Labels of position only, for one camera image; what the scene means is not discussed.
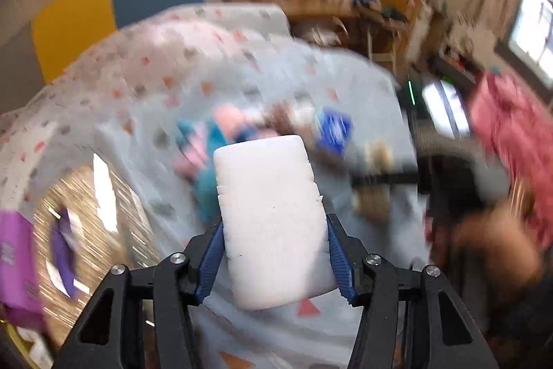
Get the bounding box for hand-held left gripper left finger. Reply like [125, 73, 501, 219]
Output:
[52, 220, 226, 369]

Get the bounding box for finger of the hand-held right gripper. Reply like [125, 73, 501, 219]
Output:
[351, 167, 422, 192]

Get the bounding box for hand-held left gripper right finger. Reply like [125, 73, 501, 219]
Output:
[326, 213, 502, 369]

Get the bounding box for blue tissue pack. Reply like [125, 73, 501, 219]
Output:
[315, 109, 354, 157]

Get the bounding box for white sponge block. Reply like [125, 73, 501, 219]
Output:
[213, 135, 338, 311]

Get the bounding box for blue plush toy pink ears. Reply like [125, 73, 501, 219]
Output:
[174, 105, 269, 225]

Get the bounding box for person's right hand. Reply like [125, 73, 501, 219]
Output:
[425, 205, 546, 314]

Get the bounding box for pink blanket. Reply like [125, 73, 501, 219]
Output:
[469, 71, 553, 242]

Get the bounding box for ornate gold tissue box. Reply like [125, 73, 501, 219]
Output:
[32, 164, 161, 336]

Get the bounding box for small brown plush toy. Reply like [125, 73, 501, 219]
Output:
[267, 103, 304, 128]

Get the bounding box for side window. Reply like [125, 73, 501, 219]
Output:
[507, 0, 553, 72]

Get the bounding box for wooden desk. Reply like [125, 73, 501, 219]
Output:
[253, 0, 364, 26]

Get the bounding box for purple carton box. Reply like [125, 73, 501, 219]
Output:
[0, 211, 45, 332]

